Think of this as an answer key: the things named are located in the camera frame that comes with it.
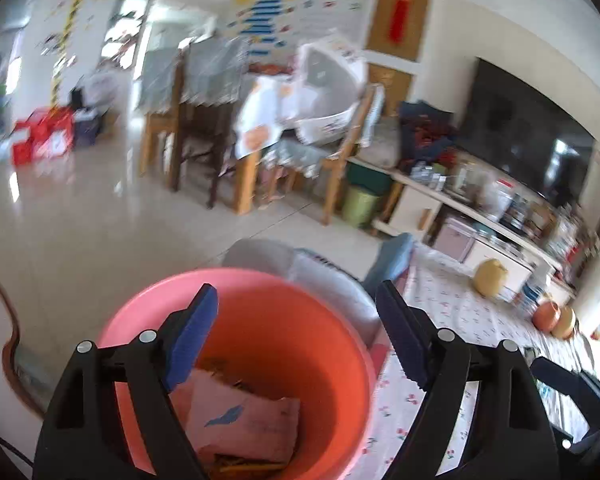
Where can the yellow pear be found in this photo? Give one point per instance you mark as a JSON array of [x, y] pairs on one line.
[[565, 322], [490, 277]]

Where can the dark wooden chair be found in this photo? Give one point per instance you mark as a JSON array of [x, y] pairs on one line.
[[200, 135]]

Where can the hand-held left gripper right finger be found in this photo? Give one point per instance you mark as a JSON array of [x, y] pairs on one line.
[[400, 330]]

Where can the blue chair back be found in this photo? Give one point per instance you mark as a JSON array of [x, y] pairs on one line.
[[392, 260]]

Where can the wooden dining table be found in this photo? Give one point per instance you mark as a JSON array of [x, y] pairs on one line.
[[245, 180]]

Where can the black television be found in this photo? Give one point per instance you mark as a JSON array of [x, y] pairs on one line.
[[520, 130]]

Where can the dark blue flower bouquet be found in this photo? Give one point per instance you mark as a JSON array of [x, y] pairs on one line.
[[425, 132]]

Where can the red cardboard box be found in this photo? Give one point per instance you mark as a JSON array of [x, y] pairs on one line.
[[22, 142], [55, 132]]

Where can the dark green storage box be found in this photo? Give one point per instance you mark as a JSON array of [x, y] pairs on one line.
[[370, 177]]

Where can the white bottle with blue label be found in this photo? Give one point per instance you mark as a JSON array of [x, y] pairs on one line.
[[530, 296]]

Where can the pink plastic stool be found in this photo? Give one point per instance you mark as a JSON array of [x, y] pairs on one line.
[[275, 182]]

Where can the lace chair back cover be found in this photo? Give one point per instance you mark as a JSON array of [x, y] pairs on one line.
[[375, 110]]

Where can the pink storage box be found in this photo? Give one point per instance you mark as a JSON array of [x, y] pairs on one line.
[[452, 240]]

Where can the orange print tablecloth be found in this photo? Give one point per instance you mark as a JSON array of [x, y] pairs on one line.
[[260, 125]]

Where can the pale green lace tablecloth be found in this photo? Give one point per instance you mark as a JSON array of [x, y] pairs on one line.
[[300, 155]]

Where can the light green waste bin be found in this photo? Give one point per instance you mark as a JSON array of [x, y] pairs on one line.
[[360, 205]]

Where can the pink plastic bucket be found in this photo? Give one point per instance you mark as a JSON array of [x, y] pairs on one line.
[[290, 340]]

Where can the blue yellow wall sticker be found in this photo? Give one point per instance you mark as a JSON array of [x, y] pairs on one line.
[[265, 15]]

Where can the white paper packet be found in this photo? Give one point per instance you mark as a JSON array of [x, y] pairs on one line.
[[250, 425]]

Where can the white television cabinet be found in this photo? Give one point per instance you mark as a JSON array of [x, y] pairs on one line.
[[415, 210]]

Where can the red apple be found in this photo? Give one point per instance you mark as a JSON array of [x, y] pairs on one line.
[[545, 316]]

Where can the wooden chair with grey cover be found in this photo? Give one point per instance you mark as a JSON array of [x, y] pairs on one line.
[[155, 125]]

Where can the light wooden chair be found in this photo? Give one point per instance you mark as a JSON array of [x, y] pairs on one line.
[[347, 160]]

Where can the giraffe height chart sticker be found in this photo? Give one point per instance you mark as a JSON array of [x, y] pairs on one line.
[[67, 35]]

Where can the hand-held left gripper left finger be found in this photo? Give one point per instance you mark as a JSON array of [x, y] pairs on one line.
[[195, 335]]

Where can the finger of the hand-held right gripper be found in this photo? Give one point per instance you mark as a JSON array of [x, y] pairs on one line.
[[565, 385]]

